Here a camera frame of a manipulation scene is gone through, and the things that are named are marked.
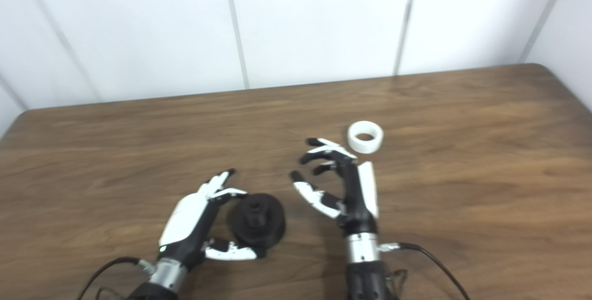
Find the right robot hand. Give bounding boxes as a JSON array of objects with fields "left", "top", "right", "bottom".
[{"left": 289, "top": 137, "right": 380, "bottom": 236}]

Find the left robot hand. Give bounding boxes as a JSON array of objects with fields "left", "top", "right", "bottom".
[{"left": 158, "top": 169, "right": 267, "bottom": 271}]

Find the white toothed ring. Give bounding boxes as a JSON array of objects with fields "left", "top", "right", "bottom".
[{"left": 347, "top": 121, "right": 384, "bottom": 154}]

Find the round black part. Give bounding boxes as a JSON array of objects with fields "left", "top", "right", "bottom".
[{"left": 232, "top": 193, "right": 286, "bottom": 251}]

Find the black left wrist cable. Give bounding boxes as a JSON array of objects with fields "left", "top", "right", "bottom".
[{"left": 75, "top": 257, "right": 155, "bottom": 300}]

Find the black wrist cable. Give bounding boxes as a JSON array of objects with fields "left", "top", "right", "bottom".
[
  {"left": 378, "top": 242, "right": 471, "bottom": 300},
  {"left": 75, "top": 257, "right": 155, "bottom": 300}
]

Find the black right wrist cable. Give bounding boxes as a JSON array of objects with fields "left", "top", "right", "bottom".
[{"left": 378, "top": 242, "right": 471, "bottom": 300}]

